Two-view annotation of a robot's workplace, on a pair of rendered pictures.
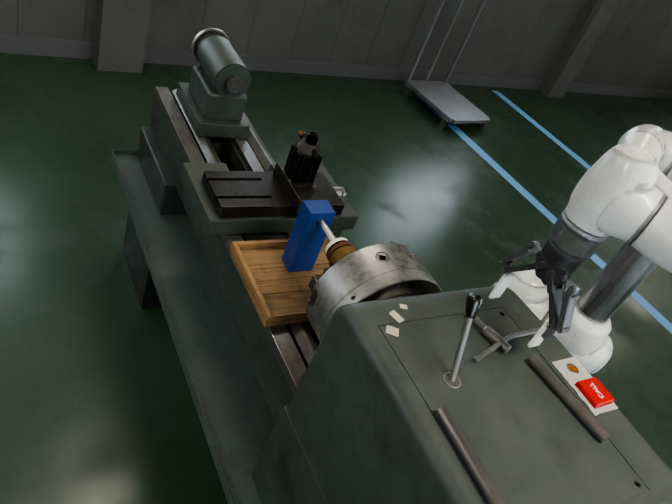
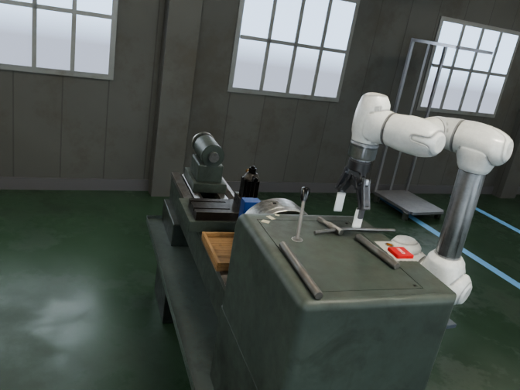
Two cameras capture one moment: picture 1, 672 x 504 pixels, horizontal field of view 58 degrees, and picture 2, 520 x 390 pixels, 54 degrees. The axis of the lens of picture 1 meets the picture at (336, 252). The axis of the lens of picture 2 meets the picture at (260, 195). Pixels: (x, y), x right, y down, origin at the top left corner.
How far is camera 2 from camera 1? 88 cm
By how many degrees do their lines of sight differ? 24
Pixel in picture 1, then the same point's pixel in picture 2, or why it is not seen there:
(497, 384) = (328, 244)
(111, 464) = not seen: outside the picture
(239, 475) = (201, 374)
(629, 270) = (455, 212)
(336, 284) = not seen: hidden behind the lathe
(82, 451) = not seen: outside the picture
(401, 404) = (261, 244)
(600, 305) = (446, 244)
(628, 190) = (371, 111)
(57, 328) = (104, 332)
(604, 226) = (366, 135)
